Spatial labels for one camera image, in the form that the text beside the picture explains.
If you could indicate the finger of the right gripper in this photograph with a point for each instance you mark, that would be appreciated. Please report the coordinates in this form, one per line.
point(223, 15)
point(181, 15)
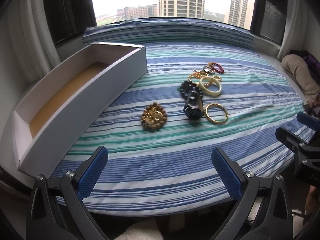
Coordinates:
point(306, 154)
point(308, 121)

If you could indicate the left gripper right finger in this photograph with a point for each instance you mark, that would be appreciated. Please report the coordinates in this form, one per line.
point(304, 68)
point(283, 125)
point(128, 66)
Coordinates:
point(262, 209)

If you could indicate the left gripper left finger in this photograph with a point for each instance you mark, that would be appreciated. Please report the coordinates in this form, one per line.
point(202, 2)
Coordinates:
point(56, 208)

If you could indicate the gold bangle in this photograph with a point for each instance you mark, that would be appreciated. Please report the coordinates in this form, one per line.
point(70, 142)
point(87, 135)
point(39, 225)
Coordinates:
point(216, 114)

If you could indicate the gold charm pendant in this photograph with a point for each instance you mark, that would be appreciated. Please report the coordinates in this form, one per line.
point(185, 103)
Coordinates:
point(153, 116)

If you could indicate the beige cushion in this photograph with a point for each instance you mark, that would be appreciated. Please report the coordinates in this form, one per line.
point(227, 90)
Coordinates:
point(297, 68)

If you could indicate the white curtain right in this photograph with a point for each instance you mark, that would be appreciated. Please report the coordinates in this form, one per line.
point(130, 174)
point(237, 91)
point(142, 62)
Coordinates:
point(295, 27)

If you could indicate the white curtain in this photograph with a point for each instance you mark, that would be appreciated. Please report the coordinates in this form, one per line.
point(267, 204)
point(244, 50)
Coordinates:
point(295, 27)
point(31, 39)

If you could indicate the pale jade bangle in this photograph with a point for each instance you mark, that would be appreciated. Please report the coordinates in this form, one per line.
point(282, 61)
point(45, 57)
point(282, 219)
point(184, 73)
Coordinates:
point(210, 86)

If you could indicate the striped bed sheet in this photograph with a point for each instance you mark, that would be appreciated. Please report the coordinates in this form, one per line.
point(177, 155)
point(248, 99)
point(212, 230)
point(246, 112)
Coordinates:
point(166, 167)

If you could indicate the white cardboard box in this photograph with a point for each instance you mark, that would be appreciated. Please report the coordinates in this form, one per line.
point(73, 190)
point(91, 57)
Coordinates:
point(63, 104)

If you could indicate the white curtain left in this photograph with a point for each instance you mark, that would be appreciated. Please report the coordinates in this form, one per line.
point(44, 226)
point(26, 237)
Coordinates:
point(31, 39)

